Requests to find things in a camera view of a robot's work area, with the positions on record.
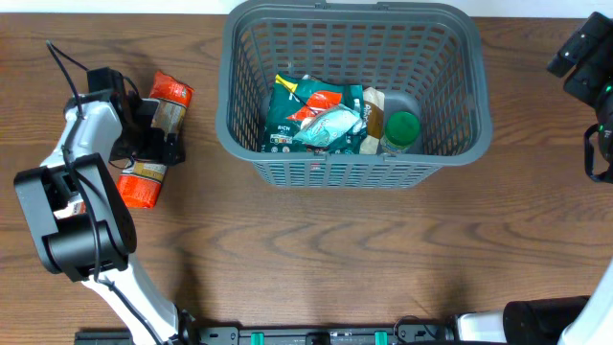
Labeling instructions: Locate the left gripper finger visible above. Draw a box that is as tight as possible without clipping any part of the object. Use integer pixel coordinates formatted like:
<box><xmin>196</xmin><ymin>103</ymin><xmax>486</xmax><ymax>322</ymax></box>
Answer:
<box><xmin>138</xmin><ymin>99</ymin><xmax>160</xmax><ymax>129</ymax></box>
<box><xmin>160</xmin><ymin>133</ymin><xmax>186</xmax><ymax>166</ymax></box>

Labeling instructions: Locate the orange pasta package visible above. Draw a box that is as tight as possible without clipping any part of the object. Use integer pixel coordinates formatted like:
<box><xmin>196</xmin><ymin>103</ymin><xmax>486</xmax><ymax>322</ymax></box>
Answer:
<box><xmin>117</xmin><ymin>71</ymin><xmax>193</xmax><ymax>208</ymax></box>

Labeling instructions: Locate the green coffee bag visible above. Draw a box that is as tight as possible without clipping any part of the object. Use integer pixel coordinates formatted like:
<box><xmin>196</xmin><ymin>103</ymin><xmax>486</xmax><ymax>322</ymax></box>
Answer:
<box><xmin>261</xmin><ymin>74</ymin><xmax>367</xmax><ymax>154</ymax></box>

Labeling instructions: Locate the mint green wipes packet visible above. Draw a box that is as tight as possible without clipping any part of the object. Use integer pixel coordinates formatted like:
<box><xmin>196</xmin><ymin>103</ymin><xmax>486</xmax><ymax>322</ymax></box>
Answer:
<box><xmin>293</xmin><ymin>104</ymin><xmax>366</xmax><ymax>148</ymax></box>

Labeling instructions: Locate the dried mushroom bag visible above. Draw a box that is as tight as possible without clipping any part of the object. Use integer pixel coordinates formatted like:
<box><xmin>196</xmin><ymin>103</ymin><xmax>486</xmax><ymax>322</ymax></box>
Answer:
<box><xmin>359</xmin><ymin>87</ymin><xmax>385</xmax><ymax>154</ymax></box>

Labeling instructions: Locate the green lid jar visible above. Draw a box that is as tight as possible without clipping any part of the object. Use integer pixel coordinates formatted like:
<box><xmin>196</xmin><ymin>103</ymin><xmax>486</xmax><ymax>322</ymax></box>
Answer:
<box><xmin>380</xmin><ymin>111</ymin><xmax>420</xmax><ymax>154</ymax></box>

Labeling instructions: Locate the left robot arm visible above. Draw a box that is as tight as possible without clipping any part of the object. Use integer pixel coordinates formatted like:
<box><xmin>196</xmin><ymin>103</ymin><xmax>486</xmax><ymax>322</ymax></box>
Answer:
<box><xmin>13</xmin><ymin>67</ymin><xmax>198</xmax><ymax>344</ymax></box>

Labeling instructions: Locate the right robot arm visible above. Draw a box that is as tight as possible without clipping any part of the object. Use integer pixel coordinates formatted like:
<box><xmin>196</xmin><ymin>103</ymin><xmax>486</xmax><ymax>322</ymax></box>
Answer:
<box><xmin>448</xmin><ymin>11</ymin><xmax>612</xmax><ymax>344</ymax></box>

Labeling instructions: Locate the tissue pack multipack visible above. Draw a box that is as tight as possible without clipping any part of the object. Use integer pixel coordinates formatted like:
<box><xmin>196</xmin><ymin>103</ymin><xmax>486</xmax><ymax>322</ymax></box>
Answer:
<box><xmin>54</xmin><ymin>195</ymin><xmax>86</xmax><ymax>219</ymax></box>

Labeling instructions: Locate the grey plastic basket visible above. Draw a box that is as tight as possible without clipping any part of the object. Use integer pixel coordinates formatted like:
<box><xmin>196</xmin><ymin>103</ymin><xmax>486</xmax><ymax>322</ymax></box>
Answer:
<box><xmin>216</xmin><ymin>1</ymin><xmax>492</xmax><ymax>188</ymax></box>

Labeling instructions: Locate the left black cable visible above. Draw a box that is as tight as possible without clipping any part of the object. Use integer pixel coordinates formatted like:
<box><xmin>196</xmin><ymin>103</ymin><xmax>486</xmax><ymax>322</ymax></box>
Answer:
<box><xmin>45</xmin><ymin>39</ymin><xmax>167</xmax><ymax>345</ymax></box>

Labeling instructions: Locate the black cable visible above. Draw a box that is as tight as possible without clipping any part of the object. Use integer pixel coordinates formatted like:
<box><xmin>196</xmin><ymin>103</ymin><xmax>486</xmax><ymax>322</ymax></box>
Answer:
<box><xmin>395</xmin><ymin>313</ymin><xmax>440</xmax><ymax>344</ymax></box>
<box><xmin>45</xmin><ymin>39</ymin><xmax>167</xmax><ymax>345</ymax></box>

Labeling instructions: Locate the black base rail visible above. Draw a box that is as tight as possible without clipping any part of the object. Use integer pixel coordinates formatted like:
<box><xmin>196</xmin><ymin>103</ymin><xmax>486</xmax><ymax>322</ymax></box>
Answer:
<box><xmin>74</xmin><ymin>321</ymin><xmax>461</xmax><ymax>345</ymax></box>

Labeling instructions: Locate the right black cable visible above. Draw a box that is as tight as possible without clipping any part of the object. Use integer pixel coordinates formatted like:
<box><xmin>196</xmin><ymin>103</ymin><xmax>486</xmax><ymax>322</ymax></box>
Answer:
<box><xmin>395</xmin><ymin>313</ymin><xmax>440</xmax><ymax>344</ymax></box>

